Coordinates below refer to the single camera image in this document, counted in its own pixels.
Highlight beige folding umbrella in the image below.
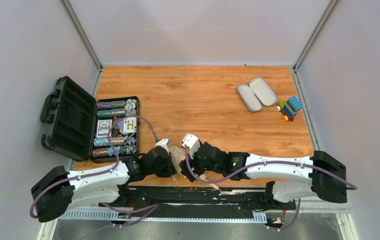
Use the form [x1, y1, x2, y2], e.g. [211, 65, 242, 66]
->
[169, 146, 219, 190]

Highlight grey glasses case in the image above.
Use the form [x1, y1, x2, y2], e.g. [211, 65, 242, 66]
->
[236, 77, 278, 113]

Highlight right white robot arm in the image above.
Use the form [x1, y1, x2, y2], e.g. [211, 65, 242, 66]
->
[180, 140, 354, 204]

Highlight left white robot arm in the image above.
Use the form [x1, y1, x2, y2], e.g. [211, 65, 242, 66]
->
[29, 146, 176, 223]

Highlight black poker chip case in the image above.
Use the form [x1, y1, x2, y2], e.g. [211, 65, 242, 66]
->
[40, 76, 140, 163]

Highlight colourful toy block car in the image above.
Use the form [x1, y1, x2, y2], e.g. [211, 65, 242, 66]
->
[275, 96, 303, 122]

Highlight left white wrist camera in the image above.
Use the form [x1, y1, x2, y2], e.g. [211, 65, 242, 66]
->
[155, 138, 171, 153]

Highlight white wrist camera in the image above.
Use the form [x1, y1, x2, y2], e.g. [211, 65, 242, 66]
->
[181, 133, 202, 159]
[155, 138, 171, 153]

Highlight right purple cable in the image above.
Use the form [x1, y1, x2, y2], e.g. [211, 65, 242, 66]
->
[184, 147, 358, 231]

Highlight purple cable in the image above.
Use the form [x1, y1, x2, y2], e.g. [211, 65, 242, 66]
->
[184, 147, 358, 231]
[29, 115, 161, 240]

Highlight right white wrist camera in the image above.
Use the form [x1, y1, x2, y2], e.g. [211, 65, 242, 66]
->
[181, 133, 202, 159]

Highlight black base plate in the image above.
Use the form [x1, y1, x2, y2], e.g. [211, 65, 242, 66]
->
[114, 186, 296, 212]

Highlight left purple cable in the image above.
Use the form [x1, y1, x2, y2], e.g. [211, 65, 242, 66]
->
[29, 115, 161, 240]

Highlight aluminium frame rail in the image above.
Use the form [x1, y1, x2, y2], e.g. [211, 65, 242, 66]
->
[45, 198, 350, 224]

